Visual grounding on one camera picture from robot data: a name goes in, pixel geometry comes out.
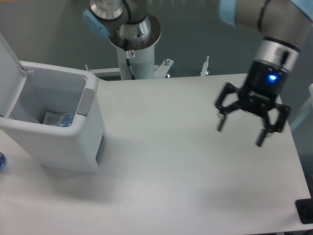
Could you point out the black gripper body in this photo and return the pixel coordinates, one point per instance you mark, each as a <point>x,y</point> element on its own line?
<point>263,84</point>

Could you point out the crushed clear plastic bottle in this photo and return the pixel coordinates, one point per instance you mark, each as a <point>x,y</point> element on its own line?
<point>66,120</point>

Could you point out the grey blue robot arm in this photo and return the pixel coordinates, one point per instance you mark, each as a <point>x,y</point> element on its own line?
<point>285,25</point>

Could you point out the white trash can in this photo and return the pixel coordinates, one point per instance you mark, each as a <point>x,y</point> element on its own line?
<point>59,90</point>

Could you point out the white trash can lid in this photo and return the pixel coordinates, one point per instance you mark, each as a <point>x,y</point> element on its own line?
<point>13,76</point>

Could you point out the black device at table corner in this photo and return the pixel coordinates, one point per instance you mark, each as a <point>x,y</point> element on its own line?
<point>305,210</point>

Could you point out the blue bottle at left edge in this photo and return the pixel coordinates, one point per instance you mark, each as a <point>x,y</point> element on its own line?
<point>3,161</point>

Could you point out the white frame at right edge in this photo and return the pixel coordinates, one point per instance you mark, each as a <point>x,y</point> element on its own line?
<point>304,111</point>

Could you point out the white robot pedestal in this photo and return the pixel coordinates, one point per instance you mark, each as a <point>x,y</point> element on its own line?
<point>135,48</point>

